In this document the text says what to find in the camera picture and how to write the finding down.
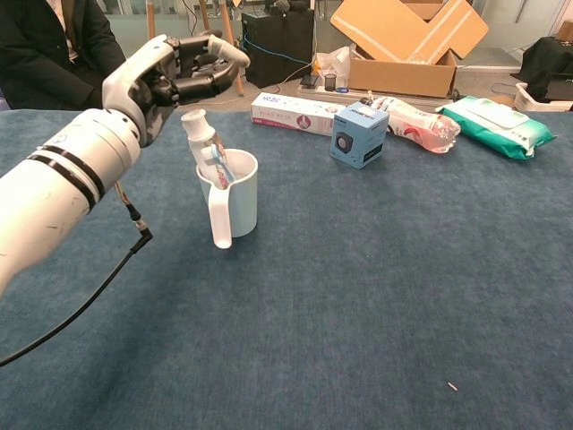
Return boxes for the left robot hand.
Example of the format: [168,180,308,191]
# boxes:
[101,30,252,150]

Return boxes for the white toothpaste tube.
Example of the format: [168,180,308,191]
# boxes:
[180,108,236,189]

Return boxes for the light blue toothbrush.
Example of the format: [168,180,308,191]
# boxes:
[200,143,237,185]

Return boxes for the light blue plastic mug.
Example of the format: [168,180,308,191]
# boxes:
[195,150,260,250]

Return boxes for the long white pink box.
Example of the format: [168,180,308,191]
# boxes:
[250,92,350,137]

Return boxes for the blue cube speaker box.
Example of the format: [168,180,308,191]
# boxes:
[329,100,390,170]

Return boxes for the open cardboard box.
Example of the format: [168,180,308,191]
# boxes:
[329,0,490,98]

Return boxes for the wooden easel leg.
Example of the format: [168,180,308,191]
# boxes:
[199,0,214,33]
[145,0,158,44]
[218,0,245,98]

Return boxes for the person in black coat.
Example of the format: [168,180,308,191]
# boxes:
[0,0,135,112]

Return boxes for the black computer tower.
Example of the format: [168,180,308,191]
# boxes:
[241,8,315,90]

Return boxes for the long white power strip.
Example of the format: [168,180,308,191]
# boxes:
[296,84,453,108]

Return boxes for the white plastic bag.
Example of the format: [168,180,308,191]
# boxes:
[312,45,353,89]

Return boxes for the blue table cloth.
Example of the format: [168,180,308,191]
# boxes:
[0,109,573,430]

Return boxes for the pink white plastic package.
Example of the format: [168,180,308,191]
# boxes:
[361,91,462,155]

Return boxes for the green wet wipes pack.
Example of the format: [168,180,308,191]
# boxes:
[435,95,558,162]

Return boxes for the white plastic bin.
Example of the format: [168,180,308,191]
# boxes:
[514,82,573,113]

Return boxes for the black cloth cover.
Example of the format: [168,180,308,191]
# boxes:
[521,36,573,102]

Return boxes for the blue network cable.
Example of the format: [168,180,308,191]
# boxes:
[244,35,312,64]

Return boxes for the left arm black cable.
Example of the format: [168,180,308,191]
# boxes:
[0,181,154,367]

